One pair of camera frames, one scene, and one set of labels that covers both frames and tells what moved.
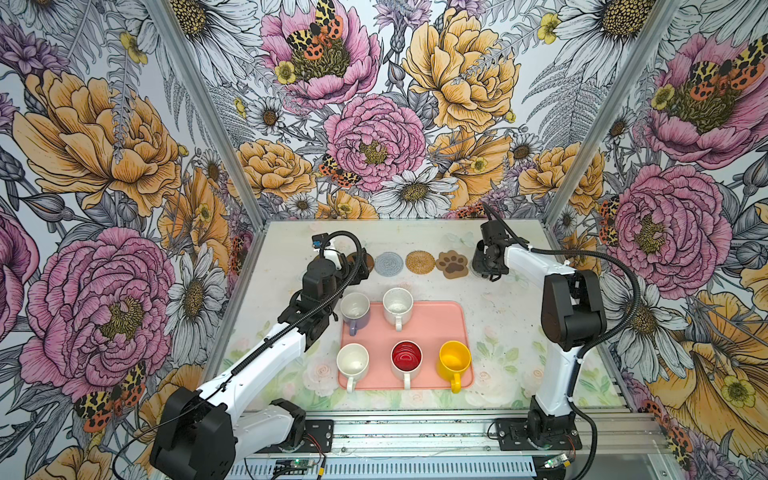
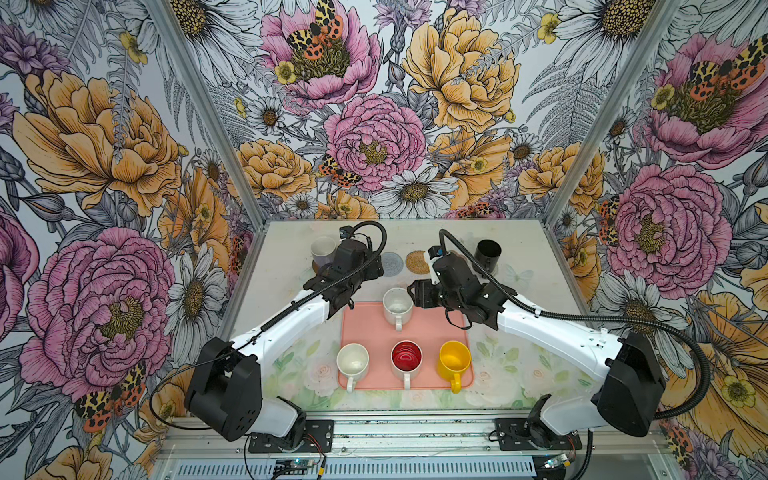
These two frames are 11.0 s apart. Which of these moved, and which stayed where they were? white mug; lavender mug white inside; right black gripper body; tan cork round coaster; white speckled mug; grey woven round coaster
Moved: right black gripper body; lavender mug white inside
Stayed: tan cork round coaster; white mug; white speckled mug; grey woven round coaster
